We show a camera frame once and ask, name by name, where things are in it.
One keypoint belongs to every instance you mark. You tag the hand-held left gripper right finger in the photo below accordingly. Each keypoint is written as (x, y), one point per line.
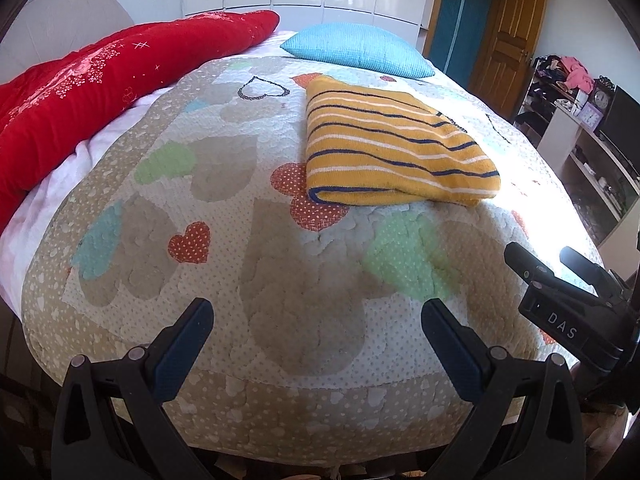
(457, 350)

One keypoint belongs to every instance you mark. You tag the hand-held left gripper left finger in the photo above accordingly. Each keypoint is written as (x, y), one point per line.
(176, 355)

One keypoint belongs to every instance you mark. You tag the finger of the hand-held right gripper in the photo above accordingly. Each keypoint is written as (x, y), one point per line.
(582, 262)
(525, 260)

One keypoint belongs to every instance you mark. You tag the yellow striped knit sweater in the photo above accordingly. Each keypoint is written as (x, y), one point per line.
(390, 150)

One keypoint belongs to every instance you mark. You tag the white shelf unit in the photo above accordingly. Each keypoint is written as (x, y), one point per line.
(590, 175)

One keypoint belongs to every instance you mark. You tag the heart patterned quilt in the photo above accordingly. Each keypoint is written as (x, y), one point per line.
(250, 285)

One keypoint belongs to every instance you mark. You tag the black television screen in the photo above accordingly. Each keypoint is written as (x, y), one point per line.
(622, 130)

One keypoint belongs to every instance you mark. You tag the small purple clock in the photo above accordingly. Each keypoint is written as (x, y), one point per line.
(591, 116)

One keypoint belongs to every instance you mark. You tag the dark round clock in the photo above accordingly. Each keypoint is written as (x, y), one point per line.
(602, 95)

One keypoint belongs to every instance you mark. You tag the pink cloth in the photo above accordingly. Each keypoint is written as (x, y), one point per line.
(577, 74)

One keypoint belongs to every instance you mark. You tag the white bed sheet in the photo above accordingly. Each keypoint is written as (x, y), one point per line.
(55, 195)

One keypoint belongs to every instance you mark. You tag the wooden door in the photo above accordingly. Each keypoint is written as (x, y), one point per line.
(517, 45)

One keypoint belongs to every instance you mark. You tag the teal curtain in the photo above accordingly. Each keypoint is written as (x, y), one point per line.
(457, 25)

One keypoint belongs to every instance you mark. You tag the light blue pillow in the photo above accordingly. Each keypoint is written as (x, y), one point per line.
(355, 47)

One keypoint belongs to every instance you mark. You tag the red floral duvet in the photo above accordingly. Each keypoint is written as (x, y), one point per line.
(90, 90)

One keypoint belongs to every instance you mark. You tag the white bed headboard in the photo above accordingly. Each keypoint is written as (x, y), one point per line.
(60, 15)

